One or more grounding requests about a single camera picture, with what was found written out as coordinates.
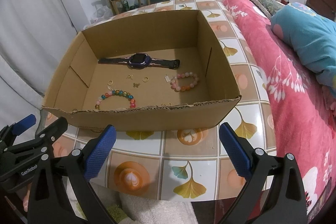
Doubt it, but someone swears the pink and orange bead bracelet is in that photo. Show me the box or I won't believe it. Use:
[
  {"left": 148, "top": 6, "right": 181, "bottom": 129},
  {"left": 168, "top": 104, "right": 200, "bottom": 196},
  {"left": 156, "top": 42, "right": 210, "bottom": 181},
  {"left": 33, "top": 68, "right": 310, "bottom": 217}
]
[{"left": 170, "top": 71, "right": 200, "bottom": 92}]

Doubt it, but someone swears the dark floral pillow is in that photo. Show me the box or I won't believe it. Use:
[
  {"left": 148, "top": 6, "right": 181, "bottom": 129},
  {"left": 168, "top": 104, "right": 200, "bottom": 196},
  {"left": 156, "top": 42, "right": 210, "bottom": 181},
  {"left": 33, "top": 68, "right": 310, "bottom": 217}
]
[{"left": 247, "top": 0, "right": 279, "bottom": 14}]

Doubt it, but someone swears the cream fleece clothing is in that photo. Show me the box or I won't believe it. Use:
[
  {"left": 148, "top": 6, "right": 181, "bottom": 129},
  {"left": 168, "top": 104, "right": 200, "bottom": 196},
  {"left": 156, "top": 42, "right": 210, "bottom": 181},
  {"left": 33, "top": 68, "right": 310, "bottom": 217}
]
[{"left": 64, "top": 182, "right": 200, "bottom": 224}]

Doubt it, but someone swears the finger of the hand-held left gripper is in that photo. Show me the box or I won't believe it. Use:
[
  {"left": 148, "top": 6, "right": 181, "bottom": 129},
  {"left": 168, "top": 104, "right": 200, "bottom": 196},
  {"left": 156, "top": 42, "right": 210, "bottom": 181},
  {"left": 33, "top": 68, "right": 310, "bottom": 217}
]
[
  {"left": 28, "top": 116, "right": 69, "bottom": 161},
  {"left": 0, "top": 114, "right": 36, "bottom": 147}
]

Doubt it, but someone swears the pink floral blanket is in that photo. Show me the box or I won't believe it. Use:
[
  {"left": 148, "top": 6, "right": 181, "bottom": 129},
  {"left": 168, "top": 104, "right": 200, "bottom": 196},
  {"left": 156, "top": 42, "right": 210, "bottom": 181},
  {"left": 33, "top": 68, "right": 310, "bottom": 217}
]
[{"left": 220, "top": 0, "right": 336, "bottom": 216}]

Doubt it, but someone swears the teal pillow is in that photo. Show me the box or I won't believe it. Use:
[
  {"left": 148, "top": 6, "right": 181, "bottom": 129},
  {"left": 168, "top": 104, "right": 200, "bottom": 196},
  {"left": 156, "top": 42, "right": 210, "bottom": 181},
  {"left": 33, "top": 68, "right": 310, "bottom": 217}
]
[{"left": 270, "top": 2, "right": 336, "bottom": 85}]

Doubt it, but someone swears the white curtain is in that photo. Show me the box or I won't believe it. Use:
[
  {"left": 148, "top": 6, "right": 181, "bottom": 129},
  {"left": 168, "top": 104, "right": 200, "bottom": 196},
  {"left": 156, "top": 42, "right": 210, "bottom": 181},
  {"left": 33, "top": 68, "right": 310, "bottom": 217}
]
[{"left": 0, "top": 0, "right": 79, "bottom": 114}]

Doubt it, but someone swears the multicolour bead bracelet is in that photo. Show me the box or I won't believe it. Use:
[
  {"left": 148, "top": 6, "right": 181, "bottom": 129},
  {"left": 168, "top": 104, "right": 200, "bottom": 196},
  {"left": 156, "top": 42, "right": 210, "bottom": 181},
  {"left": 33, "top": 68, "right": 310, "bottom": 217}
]
[{"left": 94, "top": 86, "right": 137, "bottom": 110}]

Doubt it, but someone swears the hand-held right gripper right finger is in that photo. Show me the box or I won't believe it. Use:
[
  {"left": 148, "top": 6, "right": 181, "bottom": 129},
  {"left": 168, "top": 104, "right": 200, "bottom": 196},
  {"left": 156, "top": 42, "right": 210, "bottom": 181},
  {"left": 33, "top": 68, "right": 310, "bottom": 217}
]
[{"left": 219, "top": 122, "right": 307, "bottom": 224}]

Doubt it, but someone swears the black and purple smartwatch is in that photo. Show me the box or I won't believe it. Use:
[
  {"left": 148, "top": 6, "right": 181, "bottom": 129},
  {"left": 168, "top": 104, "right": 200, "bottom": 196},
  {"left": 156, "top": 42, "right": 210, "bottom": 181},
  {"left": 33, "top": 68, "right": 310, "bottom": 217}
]
[{"left": 98, "top": 53, "right": 181, "bottom": 69}]

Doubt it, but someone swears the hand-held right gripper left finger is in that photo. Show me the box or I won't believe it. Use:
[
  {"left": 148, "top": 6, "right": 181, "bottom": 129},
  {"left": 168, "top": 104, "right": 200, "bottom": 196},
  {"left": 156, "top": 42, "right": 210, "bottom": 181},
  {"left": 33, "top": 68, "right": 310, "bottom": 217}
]
[{"left": 28, "top": 124, "right": 117, "bottom": 224}]

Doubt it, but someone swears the brown cardboard box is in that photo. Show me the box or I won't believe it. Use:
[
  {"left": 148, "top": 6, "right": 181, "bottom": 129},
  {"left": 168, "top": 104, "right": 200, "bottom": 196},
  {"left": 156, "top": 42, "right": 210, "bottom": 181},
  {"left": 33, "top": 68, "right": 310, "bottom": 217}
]
[{"left": 41, "top": 9, "right": 242, "bottom": 132}]

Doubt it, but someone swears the white plastic bag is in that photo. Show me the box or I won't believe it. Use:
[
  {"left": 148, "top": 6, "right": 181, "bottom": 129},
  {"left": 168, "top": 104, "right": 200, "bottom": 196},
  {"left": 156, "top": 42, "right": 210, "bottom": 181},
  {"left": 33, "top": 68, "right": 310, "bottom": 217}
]
[{"left": 91, "top": 5, "right": 113, "bottom": 24}]

